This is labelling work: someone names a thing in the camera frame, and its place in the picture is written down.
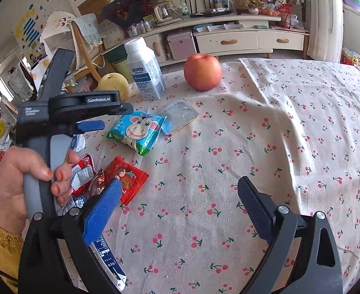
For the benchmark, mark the yellow pear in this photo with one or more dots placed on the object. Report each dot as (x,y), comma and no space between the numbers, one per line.
(114,81)

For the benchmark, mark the white blue milk bottle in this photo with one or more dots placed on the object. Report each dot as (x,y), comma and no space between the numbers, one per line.
(145,69)

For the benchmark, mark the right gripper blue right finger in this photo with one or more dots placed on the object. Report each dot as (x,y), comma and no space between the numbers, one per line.
(316,268)

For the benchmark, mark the white tv cabinet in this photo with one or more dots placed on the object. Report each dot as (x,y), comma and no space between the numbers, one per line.
(234,33)

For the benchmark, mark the red apple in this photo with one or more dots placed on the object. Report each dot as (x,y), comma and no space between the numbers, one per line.
(202,72)

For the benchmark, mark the blue white long packet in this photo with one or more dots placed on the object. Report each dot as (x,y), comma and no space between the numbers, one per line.
(109,263)

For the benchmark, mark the pink storage box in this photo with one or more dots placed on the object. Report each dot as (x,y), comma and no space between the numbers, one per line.
(181,43)

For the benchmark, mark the cherry print tablecloth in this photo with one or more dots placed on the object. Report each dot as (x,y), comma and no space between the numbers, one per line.
(292,127)

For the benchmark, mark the yellow sleeve forearm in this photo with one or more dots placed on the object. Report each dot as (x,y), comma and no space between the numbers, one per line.
(10,253)

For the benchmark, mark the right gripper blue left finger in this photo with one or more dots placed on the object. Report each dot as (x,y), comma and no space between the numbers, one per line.
(42,268)

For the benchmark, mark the red snack wrapper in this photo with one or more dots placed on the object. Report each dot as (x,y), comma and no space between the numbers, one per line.
(131,178)

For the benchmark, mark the dark blue flower bouquet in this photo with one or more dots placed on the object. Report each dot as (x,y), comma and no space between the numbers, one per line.
(124,13)

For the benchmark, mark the green cow snack packet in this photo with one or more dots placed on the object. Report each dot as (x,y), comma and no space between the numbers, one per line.
(139,130)

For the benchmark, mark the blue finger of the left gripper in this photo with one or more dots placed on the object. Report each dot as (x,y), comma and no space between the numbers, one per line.
(87,126)

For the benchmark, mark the small silver foil packet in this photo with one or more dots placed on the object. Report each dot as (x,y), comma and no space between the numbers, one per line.
(177,115)

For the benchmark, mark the green trash bin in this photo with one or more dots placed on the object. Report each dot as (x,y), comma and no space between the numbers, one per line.
(121,67)

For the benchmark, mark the wooden chair with cover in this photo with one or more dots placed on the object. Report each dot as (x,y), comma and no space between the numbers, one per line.
(81,35)

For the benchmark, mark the person's left hand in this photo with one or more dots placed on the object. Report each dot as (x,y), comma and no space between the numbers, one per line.
(15,163)

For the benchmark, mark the glass electric kettle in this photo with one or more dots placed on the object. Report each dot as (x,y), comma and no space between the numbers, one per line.
(165,14)

